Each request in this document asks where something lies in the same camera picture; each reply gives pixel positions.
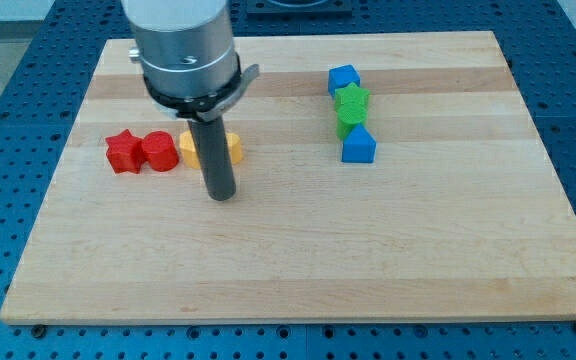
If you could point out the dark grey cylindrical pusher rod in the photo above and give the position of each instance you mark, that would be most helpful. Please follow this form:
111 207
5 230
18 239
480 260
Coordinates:
211 146

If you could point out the black clamp ring with lever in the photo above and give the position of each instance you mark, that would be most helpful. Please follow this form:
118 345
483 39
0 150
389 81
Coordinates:
188 95

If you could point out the yellow hexagon block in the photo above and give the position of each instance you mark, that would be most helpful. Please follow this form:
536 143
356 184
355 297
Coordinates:
189 153

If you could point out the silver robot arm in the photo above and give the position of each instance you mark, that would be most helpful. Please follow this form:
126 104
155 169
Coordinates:
181 35

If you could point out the red cylinder block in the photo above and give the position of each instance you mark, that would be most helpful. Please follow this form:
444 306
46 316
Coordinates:
160 151

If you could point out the red star block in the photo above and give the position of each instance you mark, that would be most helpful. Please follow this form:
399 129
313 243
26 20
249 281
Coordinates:
124 152

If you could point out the green cylinder block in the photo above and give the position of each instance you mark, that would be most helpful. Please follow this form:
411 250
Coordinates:
348 117

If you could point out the blue cube block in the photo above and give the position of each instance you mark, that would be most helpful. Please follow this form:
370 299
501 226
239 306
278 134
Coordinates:
342 76

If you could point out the green star block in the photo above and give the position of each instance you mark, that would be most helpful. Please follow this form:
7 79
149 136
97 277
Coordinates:
352 94

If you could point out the blue pentagon house block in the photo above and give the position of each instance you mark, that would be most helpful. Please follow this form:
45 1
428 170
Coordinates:
359 146

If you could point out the wooden board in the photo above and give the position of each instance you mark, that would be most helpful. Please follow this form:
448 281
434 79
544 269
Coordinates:
460 218

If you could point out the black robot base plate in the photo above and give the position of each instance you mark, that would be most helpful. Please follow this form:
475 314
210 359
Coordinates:
299 7

